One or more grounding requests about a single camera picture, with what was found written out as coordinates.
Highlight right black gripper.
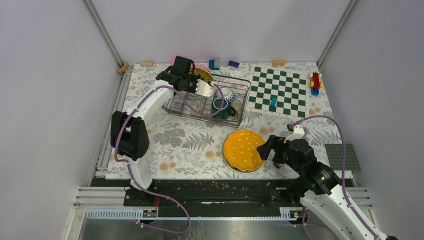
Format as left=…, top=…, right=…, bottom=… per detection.
left=255, top=134, right=304, bottom=174

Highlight yellow dotted scalloped plate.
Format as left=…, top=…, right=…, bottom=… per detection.
left=223, top=130, right=265, bottom=154

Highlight dark green mug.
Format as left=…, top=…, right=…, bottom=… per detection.
left=211, top=97, right=236, bottom=120

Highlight yellow woven bamboo tray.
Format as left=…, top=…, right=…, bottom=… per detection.
left=194, top=67, right=214, bottom=84

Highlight mint green flower plate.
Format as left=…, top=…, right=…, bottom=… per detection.
left=222, top=149, right=265, bottom=174

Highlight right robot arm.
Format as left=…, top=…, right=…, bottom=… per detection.
left=256, top=135, right=396, bottom=240

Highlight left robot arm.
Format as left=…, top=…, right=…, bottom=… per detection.
left=110, top=56, right=200, bottom=206

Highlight purple glitter tube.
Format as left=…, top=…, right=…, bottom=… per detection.
left=273, top=162, right=282, bottom=169

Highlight pink toy bat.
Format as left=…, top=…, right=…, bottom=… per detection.
left=170, top=60, right=211, bottom=72

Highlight blue grey lego bricks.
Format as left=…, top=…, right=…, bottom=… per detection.
left=208, top=57, right=220, bottom=71

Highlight blue white patterned bowl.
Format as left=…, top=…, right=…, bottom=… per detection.
left=213, top=86, right=236, bottom=104

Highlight teal block on chessboard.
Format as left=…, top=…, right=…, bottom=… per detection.
left=268, top=97, right=277, bottom=113

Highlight left wooden block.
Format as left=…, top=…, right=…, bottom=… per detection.
left=139, top=61, right=154, bottom=67

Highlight purple lego brick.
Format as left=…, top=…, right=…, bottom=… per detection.
left=227, top=60, right=240, bottom=68

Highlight green white chessboard mat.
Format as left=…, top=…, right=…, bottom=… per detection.
left=246, top=66, right=310, bottom=119

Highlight corner wooden block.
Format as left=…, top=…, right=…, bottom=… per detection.
left=116, top=62, right=129, bottom=75

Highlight grey lego baseplate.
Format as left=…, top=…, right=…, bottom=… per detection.
left=324, top=143, right=361, bottom=171

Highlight red yellow blue lego toy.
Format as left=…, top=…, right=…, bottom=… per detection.
left=309, top=72, right=324, bottom=96

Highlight right wooden block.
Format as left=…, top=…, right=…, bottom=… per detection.
left=271, top=59, right=286, bottom=68

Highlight black wire dish rack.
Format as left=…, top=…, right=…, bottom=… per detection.
left=162, top=67, right=251, bottom=128

